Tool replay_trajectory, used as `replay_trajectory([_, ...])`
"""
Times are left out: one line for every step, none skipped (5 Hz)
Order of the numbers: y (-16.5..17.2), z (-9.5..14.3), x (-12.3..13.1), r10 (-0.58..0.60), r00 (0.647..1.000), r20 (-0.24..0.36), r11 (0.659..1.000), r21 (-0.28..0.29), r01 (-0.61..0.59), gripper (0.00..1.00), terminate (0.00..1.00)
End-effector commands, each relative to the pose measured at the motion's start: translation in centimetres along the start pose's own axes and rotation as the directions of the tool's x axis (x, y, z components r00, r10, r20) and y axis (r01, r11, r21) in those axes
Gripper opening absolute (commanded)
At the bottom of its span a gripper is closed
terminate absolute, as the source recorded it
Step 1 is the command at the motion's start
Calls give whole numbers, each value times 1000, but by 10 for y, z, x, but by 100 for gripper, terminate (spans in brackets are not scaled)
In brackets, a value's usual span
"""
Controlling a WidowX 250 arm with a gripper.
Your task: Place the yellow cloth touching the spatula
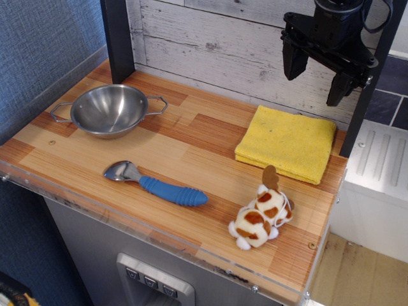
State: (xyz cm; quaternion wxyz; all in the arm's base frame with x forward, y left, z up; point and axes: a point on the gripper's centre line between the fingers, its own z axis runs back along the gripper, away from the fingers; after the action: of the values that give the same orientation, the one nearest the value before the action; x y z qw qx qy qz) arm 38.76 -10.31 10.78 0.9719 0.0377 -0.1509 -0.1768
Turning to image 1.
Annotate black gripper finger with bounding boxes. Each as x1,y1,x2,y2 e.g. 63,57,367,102
282,38,309,80
326,69,360,106

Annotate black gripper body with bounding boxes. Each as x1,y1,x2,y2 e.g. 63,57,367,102
281,1,377,88

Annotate yellow cloth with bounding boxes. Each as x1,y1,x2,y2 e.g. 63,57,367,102
235,106,337,185

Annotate white toy sink counter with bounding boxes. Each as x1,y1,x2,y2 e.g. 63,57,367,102
330,120,407,262

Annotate brown white plush toy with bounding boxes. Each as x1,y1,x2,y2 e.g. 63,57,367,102
228,165,295,251

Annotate silver dispenser button panel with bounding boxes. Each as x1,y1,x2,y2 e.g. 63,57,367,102
116,252,196,305

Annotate grey toy fridge cabinet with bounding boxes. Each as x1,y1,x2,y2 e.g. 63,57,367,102
43,196,281,306

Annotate right dark vertical post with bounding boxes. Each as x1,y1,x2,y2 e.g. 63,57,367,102
339,0,407,157

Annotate dark vertical post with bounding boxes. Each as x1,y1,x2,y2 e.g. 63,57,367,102
100,0,135,84
339,0,407,157

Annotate left dark vertical post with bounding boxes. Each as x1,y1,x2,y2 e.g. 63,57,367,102
100,0,135,84

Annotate stainless steel bowl with handles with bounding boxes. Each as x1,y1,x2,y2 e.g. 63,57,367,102
50,84,168,139

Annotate blue handled metal spoon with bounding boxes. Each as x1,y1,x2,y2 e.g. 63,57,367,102
103,161,208,207

